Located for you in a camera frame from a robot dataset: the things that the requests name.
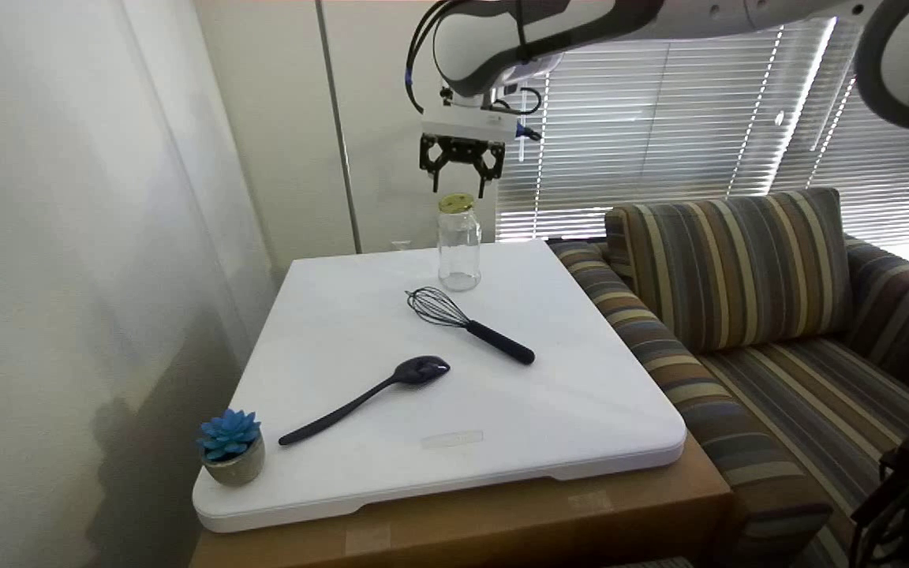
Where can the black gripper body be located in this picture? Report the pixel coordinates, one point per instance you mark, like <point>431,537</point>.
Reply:
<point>463,151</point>

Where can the gold metal jar lid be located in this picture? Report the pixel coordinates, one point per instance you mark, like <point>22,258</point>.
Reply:
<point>455,203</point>

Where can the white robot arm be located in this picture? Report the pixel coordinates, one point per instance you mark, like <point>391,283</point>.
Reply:
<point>624,27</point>

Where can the clear glass jar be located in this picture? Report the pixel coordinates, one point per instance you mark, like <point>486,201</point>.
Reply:
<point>459,253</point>

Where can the white window blinds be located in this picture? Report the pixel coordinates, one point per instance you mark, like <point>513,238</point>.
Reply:
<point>687,137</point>

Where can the black plastic spoon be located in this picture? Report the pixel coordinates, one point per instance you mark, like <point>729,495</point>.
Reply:
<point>371,396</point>

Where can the white plastic board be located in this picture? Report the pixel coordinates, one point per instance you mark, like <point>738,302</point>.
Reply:
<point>455,412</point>

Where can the striped sofa cushion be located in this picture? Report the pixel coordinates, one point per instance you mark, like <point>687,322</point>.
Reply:
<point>727,268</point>

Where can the blue succulent in pot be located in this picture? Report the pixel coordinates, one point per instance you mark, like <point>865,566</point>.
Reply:
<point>231,446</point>

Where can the wooden table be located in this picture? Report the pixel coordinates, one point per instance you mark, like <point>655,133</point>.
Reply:
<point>497,521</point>

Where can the striped sofa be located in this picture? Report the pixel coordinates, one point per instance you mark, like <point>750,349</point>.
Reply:
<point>811,419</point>

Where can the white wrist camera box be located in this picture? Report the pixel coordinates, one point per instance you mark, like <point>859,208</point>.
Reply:
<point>471,125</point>

